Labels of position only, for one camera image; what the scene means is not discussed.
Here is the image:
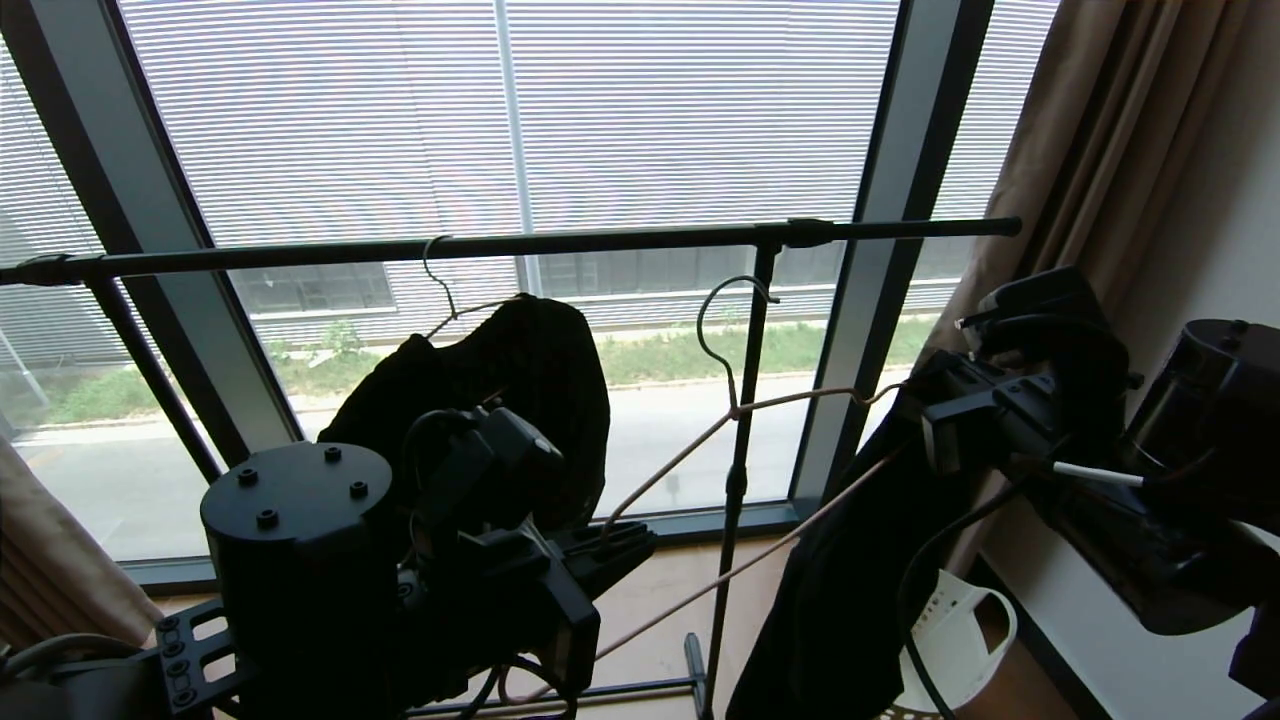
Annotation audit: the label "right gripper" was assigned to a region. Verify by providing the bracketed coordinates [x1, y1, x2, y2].
[920, 358, 1078, 478]

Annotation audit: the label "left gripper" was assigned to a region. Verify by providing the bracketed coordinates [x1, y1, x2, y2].
[400, 528, 603, 703]

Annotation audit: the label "pink clothes hanger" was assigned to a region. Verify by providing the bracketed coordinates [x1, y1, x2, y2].
[497, 275, 906, 706]
[422, 235, 521, 341]

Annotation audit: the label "black shorts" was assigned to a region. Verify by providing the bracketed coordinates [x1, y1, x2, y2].
[318, 293, 613, 531]

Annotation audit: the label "black garment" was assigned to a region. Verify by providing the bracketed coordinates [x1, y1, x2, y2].
[727, 380, 1001, 720]

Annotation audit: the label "white laundry basket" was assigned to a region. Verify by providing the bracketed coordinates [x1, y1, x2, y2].
[895, 570, 1019, 720]

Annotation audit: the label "black clothes rack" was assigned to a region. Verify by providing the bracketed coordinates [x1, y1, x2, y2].
[0, 217, 1023, 720]

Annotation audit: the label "brown curtain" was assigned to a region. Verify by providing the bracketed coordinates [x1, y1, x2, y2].
[0, 435, 161, 651]
[915, 0, 1261, 576]

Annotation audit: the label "window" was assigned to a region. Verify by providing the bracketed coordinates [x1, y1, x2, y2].
[0, 0, 1061, 591]

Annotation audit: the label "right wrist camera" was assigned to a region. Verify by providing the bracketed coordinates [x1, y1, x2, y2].
[955, 265, 1131, 401]

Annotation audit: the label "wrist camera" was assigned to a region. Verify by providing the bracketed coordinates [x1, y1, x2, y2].
[400, 405, 566, 531]
[955, 265, 1131, 401]

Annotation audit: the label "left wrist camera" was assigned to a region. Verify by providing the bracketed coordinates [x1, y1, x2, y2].
[400, 405, 566, 531]

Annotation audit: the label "black cable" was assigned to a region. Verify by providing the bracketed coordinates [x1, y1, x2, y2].
[897, 458, 1148, 720]
[400, 408, 481, 521]

